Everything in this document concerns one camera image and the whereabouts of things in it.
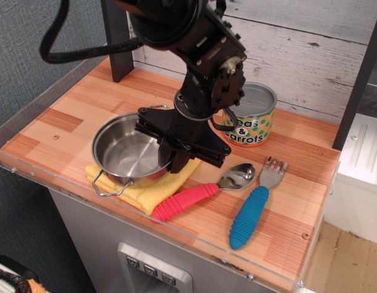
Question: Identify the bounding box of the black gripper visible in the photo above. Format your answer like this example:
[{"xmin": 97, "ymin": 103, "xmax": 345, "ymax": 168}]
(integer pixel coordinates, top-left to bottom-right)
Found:
[{"xmin": 136, "ymin": 107, "xmax": 231, "ymax": 174}]

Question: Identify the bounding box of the silver metal pot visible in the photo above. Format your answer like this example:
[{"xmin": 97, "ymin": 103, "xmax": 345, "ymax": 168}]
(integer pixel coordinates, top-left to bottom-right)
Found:
[{"xmin": 91, "ymin": 112, "xmax": 170, "ymax": 197}]

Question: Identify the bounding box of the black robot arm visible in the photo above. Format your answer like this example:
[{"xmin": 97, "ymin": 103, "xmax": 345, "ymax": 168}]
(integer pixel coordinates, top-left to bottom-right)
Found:
[{"xmin": 118, "ymin": 1, "xmax": 246, "ymax": 173}]

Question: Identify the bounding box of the yellow folded rag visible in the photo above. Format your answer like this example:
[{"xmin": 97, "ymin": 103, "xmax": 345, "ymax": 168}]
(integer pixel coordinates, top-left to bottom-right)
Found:
[{"xmin": 85, "ymin": 159, "xmax": 200, "ymax": 215}]

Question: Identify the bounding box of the peas and carrots can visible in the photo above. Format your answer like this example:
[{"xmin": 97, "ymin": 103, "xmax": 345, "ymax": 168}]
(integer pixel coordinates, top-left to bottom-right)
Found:
[{"xmin": 224, "ymin": 82, "xmax": 277, "ymax": 147}]

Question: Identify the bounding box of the grey toy fridge cabinet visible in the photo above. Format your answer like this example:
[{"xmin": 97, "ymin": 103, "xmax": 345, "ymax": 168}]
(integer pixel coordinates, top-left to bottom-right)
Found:
[{"xmin": 50, "ymin": 190, "xmax": 270, "ymax": 292}]

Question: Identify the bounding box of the silver dispenser button panel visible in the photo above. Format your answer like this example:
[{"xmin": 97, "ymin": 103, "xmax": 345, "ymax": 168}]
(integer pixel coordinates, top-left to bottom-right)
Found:
[{"xmin": 117, "ymin": 242, "xmax": 194, "ymax": 293}]

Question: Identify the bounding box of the orange object bottom left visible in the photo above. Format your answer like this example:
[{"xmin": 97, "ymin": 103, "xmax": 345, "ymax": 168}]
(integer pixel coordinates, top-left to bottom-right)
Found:
[{"xmin": 27, "ymin": 279, "xmax": 48, "ymax": 293}]

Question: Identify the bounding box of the red handled spoon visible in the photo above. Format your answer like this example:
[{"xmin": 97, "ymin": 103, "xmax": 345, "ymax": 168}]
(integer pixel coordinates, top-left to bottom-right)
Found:
[{"xmin": 151, "ymin": 163, "xmax": 256, "ymax": 221}]

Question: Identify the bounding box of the blue handled fork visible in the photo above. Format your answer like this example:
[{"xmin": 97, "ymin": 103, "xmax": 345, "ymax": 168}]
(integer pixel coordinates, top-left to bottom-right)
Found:
[{"xmin": 229, "ymin": 157, "xmax": 288, "ymax": 250}]

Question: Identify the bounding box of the black vertical post left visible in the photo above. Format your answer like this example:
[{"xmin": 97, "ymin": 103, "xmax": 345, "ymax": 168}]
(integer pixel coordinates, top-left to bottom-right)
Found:
[{"xmin": 101, "ymin": 0, "xmax": 134, "ymax": 82}]

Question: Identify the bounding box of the black vertical post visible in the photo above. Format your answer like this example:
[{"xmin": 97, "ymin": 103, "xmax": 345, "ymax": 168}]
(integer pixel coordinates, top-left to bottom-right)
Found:
[
  {"xmin": 332, "ymin": 20, "xmax": 377, "ymax": 151},
  {"xmin": 101, "ymin": 0, "xmax": 134, "ymax": 82}
]

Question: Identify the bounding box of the black braided cable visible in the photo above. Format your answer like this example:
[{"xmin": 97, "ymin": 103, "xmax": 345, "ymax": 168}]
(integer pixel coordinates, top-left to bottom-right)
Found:
[{"xmin": 38, "ymin": 0, "xmax": 145, "ymax": 65}]

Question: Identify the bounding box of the clear acrylic guard rail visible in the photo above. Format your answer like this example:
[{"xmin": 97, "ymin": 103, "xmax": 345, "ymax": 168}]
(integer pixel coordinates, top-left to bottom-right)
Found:
[{"xmin": 4, "ymin": 38, "xmax": 348, "ymax": 292}]

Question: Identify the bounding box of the black vertical post right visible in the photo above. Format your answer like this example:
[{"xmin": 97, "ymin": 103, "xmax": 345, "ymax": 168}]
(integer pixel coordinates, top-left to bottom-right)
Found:
[{"xmin": 332, "ymin": 20, "xmax": 377, "ymax": 151}]

